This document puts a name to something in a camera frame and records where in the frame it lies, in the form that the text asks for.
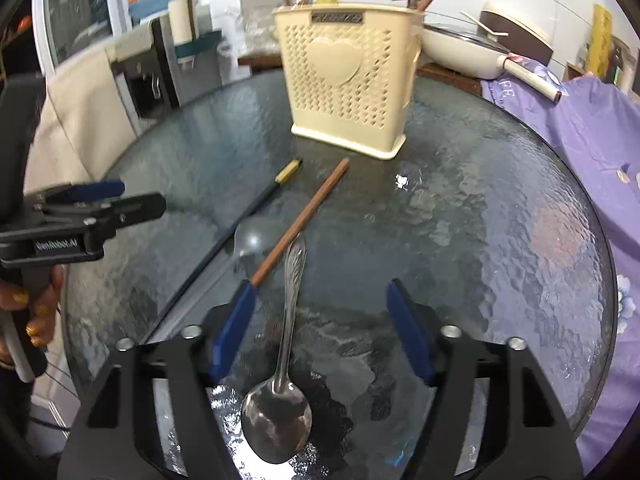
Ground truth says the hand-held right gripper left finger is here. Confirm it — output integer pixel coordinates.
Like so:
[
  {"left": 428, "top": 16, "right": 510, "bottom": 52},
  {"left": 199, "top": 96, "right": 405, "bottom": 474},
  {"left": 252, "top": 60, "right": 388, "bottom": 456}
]
[{"left": 62, "top": 279, "right": 259, "bottom": 480}]

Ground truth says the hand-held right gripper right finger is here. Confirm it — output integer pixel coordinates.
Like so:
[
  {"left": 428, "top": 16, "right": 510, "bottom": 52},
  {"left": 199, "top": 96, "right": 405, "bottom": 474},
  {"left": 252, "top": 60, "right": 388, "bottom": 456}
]
[{"left": 386, "top": 278, "right": 586, "bottom": 480}]

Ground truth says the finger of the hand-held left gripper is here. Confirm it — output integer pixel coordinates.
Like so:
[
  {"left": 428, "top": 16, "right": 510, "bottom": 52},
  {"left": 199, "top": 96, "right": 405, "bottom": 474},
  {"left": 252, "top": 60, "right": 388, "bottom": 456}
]
[
  {"left": 42, "top": 179, "right": 126, "bottom": 204},
  {"left": 105, "top": 192, "right": 167, "bottom": 235}
]

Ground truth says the large ornate metal spoon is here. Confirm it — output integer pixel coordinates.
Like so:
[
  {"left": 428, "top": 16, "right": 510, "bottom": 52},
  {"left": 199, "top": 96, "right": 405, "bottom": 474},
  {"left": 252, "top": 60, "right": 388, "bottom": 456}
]
[{"left": 241, "top": 232, "right": 313, "bottom": 465}]

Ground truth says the black chopstick with yellow tip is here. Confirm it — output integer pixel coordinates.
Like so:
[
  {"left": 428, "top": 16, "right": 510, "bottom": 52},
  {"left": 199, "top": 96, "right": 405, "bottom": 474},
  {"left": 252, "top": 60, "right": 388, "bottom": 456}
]
[{"left": 190, "top": 158, "right": 304, "bottom": 286}]

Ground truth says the cream plastic utensil holder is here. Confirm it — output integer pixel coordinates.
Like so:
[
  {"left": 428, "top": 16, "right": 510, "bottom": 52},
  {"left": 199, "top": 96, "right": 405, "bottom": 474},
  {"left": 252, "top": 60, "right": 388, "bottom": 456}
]
[{"left": 272, "top": 2, "right": 425, "bottom": 162}]

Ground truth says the person's left hand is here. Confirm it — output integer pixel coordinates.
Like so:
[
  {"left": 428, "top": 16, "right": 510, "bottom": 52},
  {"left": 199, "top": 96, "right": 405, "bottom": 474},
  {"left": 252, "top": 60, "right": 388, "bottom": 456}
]
[{"left": 0, "top": 266, "right": 66, "bottom": 368}]

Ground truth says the beige cloth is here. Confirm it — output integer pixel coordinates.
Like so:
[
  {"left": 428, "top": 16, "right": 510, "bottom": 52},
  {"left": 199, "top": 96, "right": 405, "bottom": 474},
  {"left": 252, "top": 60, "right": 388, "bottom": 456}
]
[{"left": 22, "top": 47, "right": 138, "bottom": 196}]

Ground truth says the grey water dispenser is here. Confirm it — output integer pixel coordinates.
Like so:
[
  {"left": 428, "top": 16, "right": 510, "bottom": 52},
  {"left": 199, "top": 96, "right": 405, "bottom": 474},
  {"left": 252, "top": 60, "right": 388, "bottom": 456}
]
[{"left": 105, "top": 15, "right": 223, "bottom": 121}]

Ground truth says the white paper cup stack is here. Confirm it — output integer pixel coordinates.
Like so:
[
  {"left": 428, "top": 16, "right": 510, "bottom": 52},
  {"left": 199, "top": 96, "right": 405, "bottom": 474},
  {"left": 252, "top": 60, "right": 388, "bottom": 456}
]
[{"left": 167, "top": 0, "right": 195, "bottom": 43}]

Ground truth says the clear plastic bag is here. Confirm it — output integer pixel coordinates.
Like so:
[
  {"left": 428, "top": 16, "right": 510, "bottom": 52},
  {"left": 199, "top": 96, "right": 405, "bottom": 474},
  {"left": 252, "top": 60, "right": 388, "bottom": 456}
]
[{"left": 220, "top": 5, "right": 281, "bottom": 53}]

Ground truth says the purple floral cloth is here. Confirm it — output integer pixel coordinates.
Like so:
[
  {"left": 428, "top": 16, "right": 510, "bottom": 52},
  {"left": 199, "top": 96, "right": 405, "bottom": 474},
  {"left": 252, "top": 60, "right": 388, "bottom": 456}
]
[{"left": 480, "top": 57, "right": 640, "bottom": 473}]

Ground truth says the white pan with glass lid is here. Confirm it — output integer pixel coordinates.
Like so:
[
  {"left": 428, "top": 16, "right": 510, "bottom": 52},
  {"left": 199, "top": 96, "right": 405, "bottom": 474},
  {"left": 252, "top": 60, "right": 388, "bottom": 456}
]
[{"left": 420, "top": 25, "right": 566, "bottom": 107}]

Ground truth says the brown and white rice cooker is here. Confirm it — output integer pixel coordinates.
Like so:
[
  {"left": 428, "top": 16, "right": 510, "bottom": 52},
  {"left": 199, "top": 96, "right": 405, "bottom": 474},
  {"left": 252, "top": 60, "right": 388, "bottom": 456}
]
[{"left": 477, "top": 1, "right": 556, "bottom": 66}]

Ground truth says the brown glass bottle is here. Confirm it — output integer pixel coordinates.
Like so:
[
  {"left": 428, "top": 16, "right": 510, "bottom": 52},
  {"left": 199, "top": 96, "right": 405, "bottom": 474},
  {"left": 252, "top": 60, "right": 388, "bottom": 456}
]
[{"left": 612, "top": 35, "right": 633, "bottom": 91}]

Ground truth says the yellow wrapped roll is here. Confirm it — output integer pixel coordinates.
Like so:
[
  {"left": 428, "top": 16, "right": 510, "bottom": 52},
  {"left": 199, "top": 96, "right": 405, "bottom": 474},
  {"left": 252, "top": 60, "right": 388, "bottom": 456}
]
[{"left": 587, "top": 4, "right": 613, "bottom": 78}]

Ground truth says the teal wall cup holder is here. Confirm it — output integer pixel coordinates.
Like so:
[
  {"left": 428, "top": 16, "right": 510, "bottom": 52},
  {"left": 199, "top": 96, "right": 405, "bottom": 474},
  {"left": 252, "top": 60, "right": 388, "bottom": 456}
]
[{"left": 172, "top": 30, "right": 223, "bottom": 58}]

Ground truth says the white sliding window frame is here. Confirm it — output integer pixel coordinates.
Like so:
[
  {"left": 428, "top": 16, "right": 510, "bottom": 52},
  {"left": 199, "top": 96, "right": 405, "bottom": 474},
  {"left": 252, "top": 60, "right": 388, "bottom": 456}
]
[{"left": 32, "top": 0, "right": 133, "bottom": 68}]

